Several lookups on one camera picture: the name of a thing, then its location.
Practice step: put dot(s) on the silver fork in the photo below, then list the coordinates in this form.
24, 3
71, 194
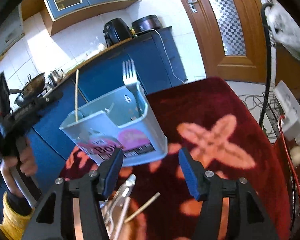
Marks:
130, 80

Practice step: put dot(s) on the blue kitchen cabinet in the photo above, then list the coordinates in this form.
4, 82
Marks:
158, 66

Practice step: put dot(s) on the dark rice cooker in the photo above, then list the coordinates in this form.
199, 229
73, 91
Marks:
146, 23

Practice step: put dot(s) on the white power strip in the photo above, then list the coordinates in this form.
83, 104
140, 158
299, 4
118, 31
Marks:
291, 110

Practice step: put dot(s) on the wooden door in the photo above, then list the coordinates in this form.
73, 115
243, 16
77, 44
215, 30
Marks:
230, 37

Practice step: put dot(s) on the black wok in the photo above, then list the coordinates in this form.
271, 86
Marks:
30, 91

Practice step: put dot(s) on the steel kettle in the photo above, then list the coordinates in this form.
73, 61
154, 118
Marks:
56, 77

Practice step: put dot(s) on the red floral plush cloth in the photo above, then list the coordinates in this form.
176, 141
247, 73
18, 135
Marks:
210, 120

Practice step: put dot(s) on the light blue utensil box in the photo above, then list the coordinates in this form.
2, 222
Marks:
117, 119

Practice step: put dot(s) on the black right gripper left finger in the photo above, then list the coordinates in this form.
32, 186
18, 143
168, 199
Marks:
53, 217

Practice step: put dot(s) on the clear handled utensil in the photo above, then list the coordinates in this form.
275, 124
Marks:
115, 210

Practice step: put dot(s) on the left hand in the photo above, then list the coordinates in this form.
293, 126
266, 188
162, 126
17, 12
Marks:
28, 167

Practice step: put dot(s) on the black air fryer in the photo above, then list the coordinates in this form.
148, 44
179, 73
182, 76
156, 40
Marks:
116, 31

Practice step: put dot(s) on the wooden chopstick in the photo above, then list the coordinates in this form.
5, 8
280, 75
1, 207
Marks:
76, 95
142, 208

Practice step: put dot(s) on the wooden chopstick on cloth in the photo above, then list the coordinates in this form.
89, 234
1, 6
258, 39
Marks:
142, 208

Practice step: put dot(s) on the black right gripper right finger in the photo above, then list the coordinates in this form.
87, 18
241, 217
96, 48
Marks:
247, 218

